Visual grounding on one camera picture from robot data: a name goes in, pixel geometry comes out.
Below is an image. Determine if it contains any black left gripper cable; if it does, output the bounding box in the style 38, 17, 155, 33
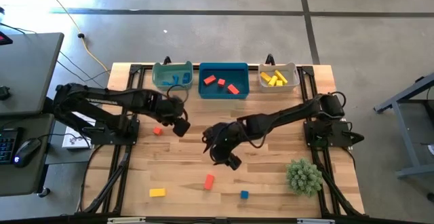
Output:
166, 83, 189, 105

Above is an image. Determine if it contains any blue-grey desk frame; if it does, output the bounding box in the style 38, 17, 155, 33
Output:
374, 71, 434, 179

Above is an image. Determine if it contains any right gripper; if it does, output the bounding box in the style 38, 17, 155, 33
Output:
202, 122, 243, 171

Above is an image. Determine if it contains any white paper sheet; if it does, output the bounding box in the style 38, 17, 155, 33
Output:
62, 111, 102, 149

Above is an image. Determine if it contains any blue plastic bin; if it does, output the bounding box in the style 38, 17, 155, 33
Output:
198, 62, 251, 100

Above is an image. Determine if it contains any black device with red light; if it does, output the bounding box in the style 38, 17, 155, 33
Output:
0, 31, 14, 47

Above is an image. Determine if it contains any black aluminium table frame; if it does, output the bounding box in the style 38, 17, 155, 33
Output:
76, 62, 366, 224

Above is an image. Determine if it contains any black computer mouse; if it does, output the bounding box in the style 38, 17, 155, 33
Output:
12, 137, 43, 168

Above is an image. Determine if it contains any teal plastic bin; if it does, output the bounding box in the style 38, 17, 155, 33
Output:
151, 60, 195, 92

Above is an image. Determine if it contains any black floor cable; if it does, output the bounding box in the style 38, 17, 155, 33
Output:
0, 22, 111, 82

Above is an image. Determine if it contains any dark grey desk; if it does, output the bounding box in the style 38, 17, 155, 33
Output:
0, 113, 57, 198

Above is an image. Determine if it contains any backlit black keyboard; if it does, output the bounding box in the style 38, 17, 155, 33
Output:
0, 128, 20, 166

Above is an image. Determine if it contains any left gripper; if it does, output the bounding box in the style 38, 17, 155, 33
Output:
154, 93, 192, 138

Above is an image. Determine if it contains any light grey plastic bin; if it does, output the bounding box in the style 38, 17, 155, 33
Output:
258, 62, 301, 94

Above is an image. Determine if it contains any white label strip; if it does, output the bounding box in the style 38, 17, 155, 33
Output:
106, 217, 146, 223
296, 219, 336, 224

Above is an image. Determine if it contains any yellow floor cable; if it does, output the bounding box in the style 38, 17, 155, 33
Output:
37, 0, 110, 74

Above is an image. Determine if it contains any green artificial plant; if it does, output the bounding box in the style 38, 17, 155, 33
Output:
285, 158, 324, 198

